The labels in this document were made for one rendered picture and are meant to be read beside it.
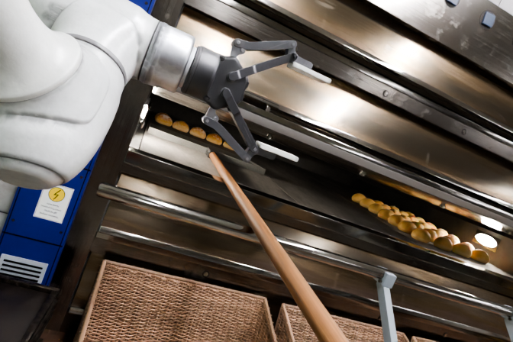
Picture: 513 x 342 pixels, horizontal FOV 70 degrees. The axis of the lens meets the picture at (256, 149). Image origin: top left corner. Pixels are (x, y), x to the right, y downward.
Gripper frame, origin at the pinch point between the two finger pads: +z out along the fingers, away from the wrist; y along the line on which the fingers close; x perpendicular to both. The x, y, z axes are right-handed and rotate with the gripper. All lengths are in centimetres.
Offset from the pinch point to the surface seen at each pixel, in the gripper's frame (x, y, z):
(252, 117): -40.2, 3.3, 2.2
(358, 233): -55, 27, 59
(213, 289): -52, 60, 15
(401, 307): -52, 48, 87
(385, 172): -41, 3, 48
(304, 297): 13.0, 23.6, 5.0
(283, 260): 2.6, 23.2, 5.2
